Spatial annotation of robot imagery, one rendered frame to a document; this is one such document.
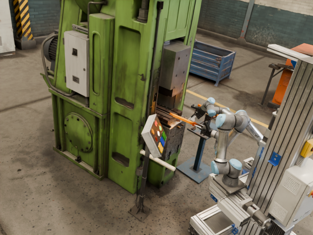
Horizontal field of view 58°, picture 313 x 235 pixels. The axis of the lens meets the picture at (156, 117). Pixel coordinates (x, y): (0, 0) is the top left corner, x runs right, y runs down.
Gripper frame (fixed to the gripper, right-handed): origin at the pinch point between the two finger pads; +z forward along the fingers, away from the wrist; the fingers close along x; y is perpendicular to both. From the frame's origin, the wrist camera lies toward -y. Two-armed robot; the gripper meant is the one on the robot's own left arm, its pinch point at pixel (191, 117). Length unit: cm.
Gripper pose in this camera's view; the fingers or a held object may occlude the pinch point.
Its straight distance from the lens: 308.7
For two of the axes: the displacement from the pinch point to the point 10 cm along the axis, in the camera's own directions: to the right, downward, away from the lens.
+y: 6.5, 7.4, -1.5
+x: 5.8, -3.6, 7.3
